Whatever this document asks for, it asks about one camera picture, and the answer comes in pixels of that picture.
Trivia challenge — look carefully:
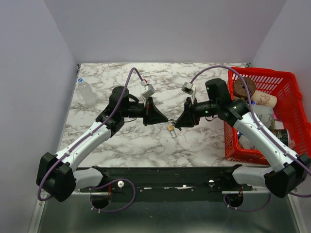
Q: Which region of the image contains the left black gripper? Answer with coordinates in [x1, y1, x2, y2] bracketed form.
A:
[121, 97, 169, 127]

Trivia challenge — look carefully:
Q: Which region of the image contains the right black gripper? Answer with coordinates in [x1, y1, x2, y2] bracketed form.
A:
[174, 97, 219, 128]

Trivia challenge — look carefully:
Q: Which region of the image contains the small brass padlock with key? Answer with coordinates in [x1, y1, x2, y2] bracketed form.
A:
[168, 125, 177, 138]

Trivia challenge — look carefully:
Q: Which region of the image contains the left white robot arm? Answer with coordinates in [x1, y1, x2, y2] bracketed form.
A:
[36, 84, 168, 202]

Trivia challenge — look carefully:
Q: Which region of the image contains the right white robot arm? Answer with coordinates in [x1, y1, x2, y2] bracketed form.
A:
[174, 78, 311, 198]

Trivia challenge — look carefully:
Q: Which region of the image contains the brown round wooden block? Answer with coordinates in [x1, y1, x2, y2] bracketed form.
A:
[233, 77, 257, 98]

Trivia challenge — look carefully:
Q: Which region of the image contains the clear plastic water bottle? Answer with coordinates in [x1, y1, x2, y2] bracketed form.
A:
[77, 78, 96, 106]

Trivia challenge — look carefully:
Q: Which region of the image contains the beige printed cylinder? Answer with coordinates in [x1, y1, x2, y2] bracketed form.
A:
[251, 90, 277, 108]

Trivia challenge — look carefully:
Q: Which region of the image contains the grey printed pouch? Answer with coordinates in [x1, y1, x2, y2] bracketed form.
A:
[252, 104, 275, 129]

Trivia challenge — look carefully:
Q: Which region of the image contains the red plastic basket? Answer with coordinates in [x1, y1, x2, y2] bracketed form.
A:
[224, 67, 311, 165]

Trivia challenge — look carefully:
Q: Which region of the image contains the black printed can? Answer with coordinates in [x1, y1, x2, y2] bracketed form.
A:
[271, 129, 290, 146]

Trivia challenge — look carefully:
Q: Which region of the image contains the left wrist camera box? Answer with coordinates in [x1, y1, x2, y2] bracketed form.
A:
[140, 84, 155, 105]

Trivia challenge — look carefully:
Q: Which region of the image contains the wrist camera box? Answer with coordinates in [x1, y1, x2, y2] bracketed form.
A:
[181, 82, 196, 103]
[140, 84, 155, 105]

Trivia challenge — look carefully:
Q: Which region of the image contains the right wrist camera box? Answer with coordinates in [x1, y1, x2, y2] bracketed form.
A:
[181, 82, 196, 103]

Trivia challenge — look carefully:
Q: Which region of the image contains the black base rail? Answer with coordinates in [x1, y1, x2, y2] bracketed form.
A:
[80, 165, 257, 210]

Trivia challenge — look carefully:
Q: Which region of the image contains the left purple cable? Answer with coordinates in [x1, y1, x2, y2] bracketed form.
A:
[37, 67, 149, 213]

